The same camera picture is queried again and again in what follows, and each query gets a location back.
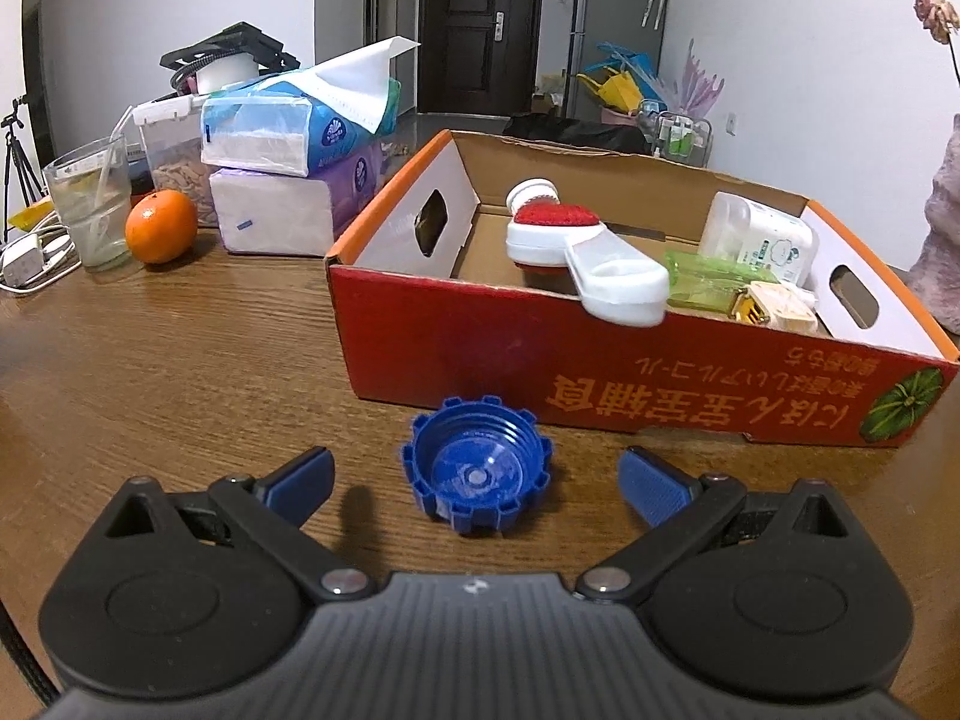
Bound blue bottle cap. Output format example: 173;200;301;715
400;394;554;536

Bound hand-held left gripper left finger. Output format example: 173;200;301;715
97;448;376;605

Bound purple feather decoration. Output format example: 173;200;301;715
670;37;727;117

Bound yellow packet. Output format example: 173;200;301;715
7;199;57;232

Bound clear drinking glass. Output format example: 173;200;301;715
43;136;136;273

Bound dried pink rose bouquet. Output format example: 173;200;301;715
913;0;960;83

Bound clear food container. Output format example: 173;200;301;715
133;94;222;227

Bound white straw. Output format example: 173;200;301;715
90;105;136;241

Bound white bottle cap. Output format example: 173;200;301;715
506;178;562;215

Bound purple and white tissue pack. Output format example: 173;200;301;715
208;139;385;256

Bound green transparent plastic case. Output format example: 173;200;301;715
664;249;766;312

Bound dark wooden door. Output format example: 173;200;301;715
416;0;545;115

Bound grey refrigerator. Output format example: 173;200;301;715
566;0;668;121

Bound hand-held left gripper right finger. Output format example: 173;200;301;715
574;446;860;605

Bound beige charger plug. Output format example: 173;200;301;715
726;281;820;335

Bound black braided cable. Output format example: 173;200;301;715
0;600;57;706

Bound black plastic frame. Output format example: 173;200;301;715
161;22;301;95

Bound red cardboard box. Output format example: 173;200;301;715
324;129;960;449

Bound wire trolley rack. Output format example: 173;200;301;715
637;101;713;166

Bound pink ceramic vase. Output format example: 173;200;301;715
907;112;960;335

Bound white charger with cables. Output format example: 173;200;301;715
0;221;82;293

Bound black tripod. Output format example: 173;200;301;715
0;94;46;241

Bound red and white lint brush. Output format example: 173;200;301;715
504;201;671;327

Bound orange fruit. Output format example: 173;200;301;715
125;190;199;265

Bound blue tissue pack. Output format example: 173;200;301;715
200;36;421;177

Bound black bag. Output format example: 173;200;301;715
502;112;650;158

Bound blue and yellow bags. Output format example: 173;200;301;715
577;41;668;113

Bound translucent white plastic box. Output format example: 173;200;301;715
699;191;820;290

